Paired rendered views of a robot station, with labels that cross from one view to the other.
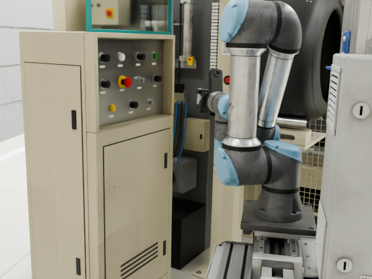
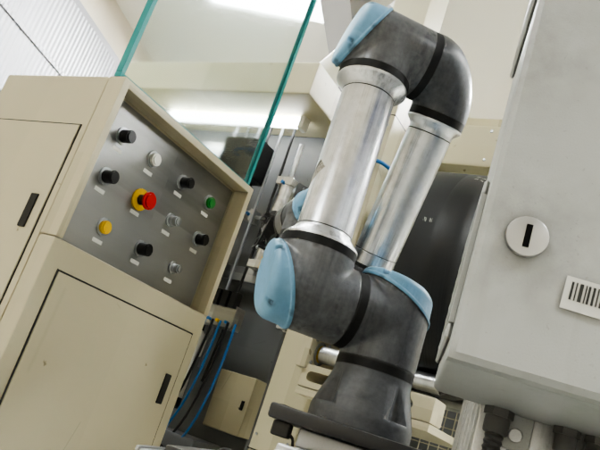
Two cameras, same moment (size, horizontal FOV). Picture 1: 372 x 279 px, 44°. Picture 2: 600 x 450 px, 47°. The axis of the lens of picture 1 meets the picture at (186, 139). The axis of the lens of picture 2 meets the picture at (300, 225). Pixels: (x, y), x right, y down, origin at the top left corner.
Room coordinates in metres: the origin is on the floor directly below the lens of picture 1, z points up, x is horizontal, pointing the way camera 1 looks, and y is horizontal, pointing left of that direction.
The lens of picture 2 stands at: (0.34, -0.17, 0.69)
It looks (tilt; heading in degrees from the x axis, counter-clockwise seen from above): 16 degrees up; 3
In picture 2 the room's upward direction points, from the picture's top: 19 degrees clockwise
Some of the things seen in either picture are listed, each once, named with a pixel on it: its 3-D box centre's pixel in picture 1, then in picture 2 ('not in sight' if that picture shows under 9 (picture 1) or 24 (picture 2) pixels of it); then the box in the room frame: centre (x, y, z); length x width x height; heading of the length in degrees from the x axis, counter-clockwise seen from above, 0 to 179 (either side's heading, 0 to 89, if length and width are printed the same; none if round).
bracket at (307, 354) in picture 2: not in sight; (337, 365); (2.30, -0.31, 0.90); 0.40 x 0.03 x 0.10; 150
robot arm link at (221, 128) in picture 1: (230, 136); not in sight; (1.49, -0.15, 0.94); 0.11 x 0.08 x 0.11; 105
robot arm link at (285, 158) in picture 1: (279, 163); (384, 320); (1.37, -0.29, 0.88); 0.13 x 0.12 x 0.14; 105
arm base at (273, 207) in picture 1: (279, 199); (366, 397); (1.38, -0.30, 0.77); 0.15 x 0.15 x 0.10
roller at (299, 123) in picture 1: (272, 119); (378, 369); (2.09, -0.39, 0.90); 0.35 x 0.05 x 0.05; 60
